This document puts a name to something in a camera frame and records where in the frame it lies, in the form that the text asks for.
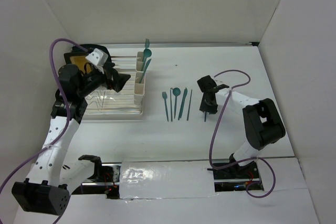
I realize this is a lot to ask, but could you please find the small teal fork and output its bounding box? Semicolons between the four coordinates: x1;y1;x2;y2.
162;91;169;121

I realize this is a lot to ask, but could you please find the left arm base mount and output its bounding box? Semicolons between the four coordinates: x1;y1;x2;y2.
78;155;121;199

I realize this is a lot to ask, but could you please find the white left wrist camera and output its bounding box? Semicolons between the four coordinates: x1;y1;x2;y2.
85;48;109;67

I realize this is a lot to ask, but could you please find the teal spoon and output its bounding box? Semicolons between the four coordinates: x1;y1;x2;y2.
141;48;152;71
172;87;181;118

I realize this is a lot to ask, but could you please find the black framed yellow plate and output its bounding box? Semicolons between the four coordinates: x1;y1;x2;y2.
64;44;112;72

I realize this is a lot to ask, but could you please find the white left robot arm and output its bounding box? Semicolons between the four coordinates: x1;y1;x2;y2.
12;56;130;216

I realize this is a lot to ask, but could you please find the clear dish rack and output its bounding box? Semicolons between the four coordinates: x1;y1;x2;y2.
78;53;145;119

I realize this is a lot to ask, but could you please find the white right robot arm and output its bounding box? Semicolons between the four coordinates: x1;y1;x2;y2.
197;75;286;178

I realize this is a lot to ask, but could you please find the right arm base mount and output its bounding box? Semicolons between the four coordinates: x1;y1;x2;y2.
207;161;264;192

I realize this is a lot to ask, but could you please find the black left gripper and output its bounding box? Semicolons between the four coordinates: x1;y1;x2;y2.
77;61;130;98

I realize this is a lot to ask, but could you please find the cream utensil holder near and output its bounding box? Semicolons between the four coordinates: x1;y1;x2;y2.
134;71;145;105

